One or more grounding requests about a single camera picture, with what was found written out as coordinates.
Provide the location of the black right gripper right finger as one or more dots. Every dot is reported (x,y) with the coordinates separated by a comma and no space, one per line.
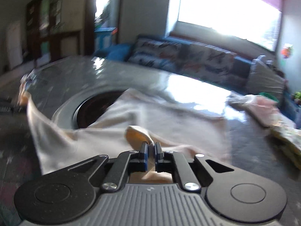
(177,165)

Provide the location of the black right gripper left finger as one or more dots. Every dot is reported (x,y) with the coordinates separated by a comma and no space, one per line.
(133,161)

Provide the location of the cream beige garment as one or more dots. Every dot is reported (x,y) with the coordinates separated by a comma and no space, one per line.
(132,119)

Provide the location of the folded pink clothes stack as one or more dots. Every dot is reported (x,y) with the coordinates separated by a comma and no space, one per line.
(261,108)

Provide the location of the round dark table opening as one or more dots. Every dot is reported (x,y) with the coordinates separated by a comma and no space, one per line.
(93,108)

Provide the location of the left butterfly print cushion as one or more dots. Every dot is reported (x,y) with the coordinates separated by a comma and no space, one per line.
(165,55)

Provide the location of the butterfly print cushion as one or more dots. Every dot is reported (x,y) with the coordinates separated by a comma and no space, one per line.
(165,55)
(208,63)

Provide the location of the right butterfly print cushion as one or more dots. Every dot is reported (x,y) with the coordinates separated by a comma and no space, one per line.
(208,63)

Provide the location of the blue sofa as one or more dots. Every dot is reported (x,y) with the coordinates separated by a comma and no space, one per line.
(237,78)

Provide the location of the green plastic bowl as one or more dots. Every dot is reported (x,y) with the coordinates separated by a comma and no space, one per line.
(269,96)

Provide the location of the grey square pillow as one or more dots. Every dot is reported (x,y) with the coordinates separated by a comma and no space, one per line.
(263,79)

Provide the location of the blue white cabinet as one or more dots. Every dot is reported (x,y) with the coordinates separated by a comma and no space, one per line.
(103,37)

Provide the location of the plush toys pile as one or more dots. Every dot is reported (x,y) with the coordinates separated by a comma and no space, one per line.
(296,97)

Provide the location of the colourful pinwheel toy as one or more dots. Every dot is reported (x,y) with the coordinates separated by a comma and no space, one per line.
(287,50)

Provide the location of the window with purple blind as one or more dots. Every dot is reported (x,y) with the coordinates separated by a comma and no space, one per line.
(256,21)

